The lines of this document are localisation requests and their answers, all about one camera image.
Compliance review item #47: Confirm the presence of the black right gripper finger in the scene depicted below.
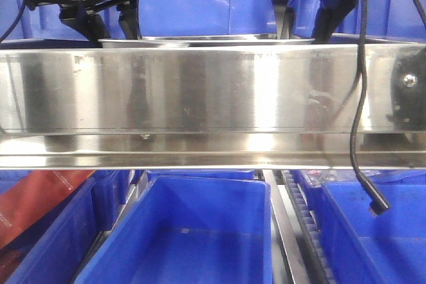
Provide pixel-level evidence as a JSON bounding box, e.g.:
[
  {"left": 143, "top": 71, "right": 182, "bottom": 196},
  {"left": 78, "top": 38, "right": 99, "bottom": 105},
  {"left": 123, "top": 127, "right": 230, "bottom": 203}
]
[
  {"left": 272, "top": 0, "right": 295, "bottom": 39},
  {"left": 312, "top": 0, "right": 359, "bottom": 44}
]

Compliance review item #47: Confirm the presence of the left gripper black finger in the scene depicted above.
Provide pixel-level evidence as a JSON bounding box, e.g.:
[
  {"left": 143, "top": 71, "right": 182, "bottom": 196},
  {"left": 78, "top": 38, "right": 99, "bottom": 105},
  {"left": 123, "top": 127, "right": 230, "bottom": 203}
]
[
  {"left": 59, "top": 7, "right": 110, "bottom": 42},
  {"left": 117, "top": 0, "right": 140, "bottom": 39}
]

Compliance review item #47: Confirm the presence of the silver metal tray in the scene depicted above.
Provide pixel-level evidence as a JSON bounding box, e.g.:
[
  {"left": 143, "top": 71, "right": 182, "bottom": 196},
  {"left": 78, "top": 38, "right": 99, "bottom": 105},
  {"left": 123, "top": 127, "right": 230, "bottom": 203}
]
[{"left": 99, "top": 34, "right": 314, "bottom": 49}]

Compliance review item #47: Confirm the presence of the red bag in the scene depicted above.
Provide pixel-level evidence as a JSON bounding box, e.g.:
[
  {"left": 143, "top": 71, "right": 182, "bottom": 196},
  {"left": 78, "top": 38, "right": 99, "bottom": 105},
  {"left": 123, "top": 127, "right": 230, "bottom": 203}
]
[{"left": 1, "top": 170, "right": 95, "bottom": 248}]

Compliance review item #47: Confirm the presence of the lower centre blue bin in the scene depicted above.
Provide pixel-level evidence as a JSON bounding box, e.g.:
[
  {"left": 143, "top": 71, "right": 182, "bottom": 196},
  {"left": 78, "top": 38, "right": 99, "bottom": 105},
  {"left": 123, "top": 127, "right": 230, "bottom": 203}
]
[{"left": 76, "top": 177, "right": 273, "bottom": 283}]

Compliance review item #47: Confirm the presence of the lower left blue bin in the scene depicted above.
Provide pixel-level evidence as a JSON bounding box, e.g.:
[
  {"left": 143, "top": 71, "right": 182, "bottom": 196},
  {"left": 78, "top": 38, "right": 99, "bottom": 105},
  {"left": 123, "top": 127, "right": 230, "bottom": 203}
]
[{"left": 1, "top": 170, "right": 134, "bottom": 283}]

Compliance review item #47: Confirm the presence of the lower right blue bin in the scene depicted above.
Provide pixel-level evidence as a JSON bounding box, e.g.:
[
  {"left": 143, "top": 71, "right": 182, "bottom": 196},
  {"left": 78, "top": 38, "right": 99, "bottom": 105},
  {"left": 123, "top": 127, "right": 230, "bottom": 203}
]
[{"left": 292, "top": 170, "right": 425, "bottom": 283}]

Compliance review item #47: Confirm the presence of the lower black roller track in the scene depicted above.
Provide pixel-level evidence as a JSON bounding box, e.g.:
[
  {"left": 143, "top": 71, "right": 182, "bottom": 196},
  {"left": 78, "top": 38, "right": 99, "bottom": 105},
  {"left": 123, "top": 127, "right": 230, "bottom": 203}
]
[{"left": 281, "top": 170, "right": 336, "bottom": 283}]

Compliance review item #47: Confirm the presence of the thin black left cable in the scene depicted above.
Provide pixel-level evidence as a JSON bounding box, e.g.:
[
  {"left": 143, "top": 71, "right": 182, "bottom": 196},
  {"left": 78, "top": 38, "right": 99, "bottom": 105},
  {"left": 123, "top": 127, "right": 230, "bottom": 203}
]
[{"left": 0, "top": 0, "right": 34, "bottom": 43}]

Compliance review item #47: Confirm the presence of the steel front shelf rail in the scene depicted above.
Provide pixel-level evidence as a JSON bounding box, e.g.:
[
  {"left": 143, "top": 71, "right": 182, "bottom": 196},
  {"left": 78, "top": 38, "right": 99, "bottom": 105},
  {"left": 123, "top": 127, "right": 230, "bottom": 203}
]
[{"left": 0, "top": 41, "right": 426, "bottom": 170}]

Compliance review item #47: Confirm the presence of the black dangling cable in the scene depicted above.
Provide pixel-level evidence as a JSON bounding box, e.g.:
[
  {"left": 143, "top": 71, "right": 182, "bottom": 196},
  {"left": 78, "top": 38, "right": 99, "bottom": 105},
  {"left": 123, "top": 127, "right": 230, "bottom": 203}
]
[{"left": 349, "top": 0, "right": 426, "bottom": 217}]

